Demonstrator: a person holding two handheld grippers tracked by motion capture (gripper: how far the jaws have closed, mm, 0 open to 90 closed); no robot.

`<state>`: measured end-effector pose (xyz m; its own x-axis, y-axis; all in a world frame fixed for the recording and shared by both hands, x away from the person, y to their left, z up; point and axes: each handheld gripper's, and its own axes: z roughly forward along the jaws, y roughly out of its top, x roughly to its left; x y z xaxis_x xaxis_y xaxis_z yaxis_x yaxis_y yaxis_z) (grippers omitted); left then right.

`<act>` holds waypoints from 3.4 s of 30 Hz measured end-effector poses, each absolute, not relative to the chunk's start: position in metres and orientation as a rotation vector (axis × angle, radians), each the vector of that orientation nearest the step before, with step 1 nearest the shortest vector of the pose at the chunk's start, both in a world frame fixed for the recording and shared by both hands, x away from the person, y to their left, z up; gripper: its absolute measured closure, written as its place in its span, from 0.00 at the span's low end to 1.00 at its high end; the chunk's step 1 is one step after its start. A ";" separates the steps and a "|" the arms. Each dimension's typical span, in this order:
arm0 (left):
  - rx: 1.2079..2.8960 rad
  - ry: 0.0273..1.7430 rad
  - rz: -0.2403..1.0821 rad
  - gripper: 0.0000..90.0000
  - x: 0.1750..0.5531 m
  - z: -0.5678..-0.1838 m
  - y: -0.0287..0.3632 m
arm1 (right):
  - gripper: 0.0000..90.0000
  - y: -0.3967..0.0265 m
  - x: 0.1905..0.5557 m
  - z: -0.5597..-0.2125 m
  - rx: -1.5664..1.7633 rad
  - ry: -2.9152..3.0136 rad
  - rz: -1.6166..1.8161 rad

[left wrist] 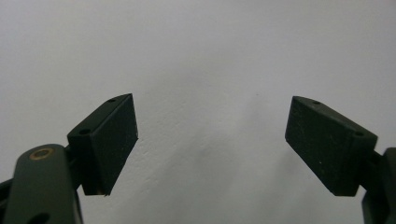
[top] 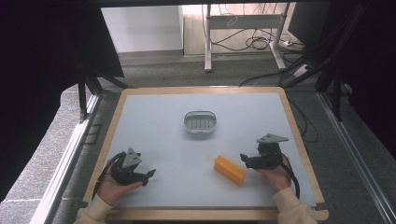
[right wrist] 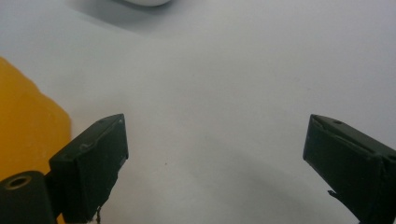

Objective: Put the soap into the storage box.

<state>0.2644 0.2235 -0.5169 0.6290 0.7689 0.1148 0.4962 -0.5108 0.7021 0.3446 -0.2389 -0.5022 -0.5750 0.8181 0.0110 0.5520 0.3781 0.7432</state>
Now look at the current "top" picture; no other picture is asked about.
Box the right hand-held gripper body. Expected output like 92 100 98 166
247 133 290 171

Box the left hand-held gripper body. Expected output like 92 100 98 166
109 147 149 187

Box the person's left hand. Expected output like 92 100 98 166
96 157 144 207

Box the person's right hand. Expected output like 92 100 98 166
256 154 294 192

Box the orange soap bar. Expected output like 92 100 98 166
213 154 248 188

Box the wooden framed white board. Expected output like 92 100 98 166
100 91 318 209

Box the clear glass bowl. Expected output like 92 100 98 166
182 110 218 135

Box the black metal stand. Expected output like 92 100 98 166
77 63 129 123
278 2 370 123

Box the white power strip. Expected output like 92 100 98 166
292 63 312 78

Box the black curtain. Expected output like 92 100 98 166
0 0 125 203
288 0 396 161

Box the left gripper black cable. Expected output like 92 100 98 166
92 151 127 201

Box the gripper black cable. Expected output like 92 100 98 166
270 151 302 201
92 151 127 201

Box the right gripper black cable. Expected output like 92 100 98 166
270 151 302 201

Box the thin black floor cable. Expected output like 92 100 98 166
287 92 319 144

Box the aluminium rail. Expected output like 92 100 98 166
29 92 101 224
317 91 396 224

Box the white metal desk frame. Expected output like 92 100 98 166
203 3 291 73

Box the tangle of black floor cables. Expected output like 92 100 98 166
210 3 306 53

